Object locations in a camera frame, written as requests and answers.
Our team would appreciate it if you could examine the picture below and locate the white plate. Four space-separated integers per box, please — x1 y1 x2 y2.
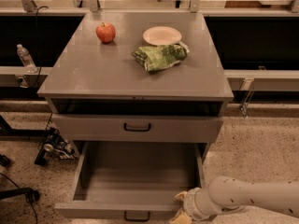
143 26 181 46

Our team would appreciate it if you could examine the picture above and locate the red apple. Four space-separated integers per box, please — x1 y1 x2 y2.
95 22 116 43

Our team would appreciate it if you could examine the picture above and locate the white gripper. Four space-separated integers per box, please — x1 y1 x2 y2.
169 188 219 224

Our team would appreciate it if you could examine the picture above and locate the black power strip clutter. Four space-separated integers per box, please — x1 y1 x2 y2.
35 128 75 166

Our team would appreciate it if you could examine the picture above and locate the clear plastic water bottle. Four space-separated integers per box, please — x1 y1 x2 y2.
17 44 37 73

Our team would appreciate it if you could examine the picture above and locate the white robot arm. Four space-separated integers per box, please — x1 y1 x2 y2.
169 176 299 224

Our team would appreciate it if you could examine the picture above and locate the grey top drawer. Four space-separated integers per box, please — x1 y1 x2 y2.
52 114 223 143

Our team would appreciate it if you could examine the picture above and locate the grey drawer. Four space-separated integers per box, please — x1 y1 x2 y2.
52 114 223 143
55 142 203 222

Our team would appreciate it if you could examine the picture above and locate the black chair leg with caster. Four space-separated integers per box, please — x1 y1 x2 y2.
0 188 40 203

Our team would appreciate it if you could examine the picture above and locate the black hanging cable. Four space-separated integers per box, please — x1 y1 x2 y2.
29 6 50 89

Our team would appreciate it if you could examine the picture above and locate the green chip bag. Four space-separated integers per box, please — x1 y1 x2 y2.
132 44 189 73

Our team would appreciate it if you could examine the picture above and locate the grey metal drawer cabinet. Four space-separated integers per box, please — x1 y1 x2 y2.
36 10 235 161

